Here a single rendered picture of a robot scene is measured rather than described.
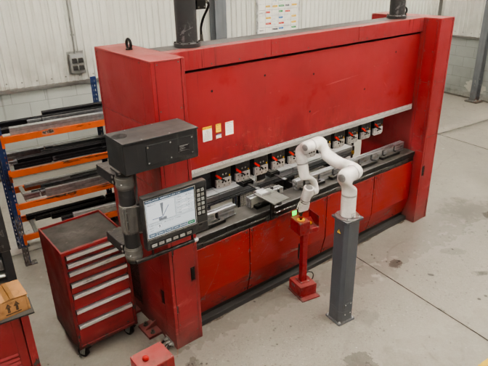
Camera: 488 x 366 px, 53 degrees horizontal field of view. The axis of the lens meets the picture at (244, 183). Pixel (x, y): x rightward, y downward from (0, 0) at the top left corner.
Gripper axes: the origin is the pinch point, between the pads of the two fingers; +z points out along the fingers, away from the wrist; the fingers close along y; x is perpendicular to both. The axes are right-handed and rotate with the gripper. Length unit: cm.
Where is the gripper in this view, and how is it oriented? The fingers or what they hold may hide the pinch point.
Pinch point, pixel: (301, 213)
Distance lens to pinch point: 434.5
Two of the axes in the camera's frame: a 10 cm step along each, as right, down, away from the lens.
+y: 8.9, -2.0, 4.1
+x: -4.4, -6.5, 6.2
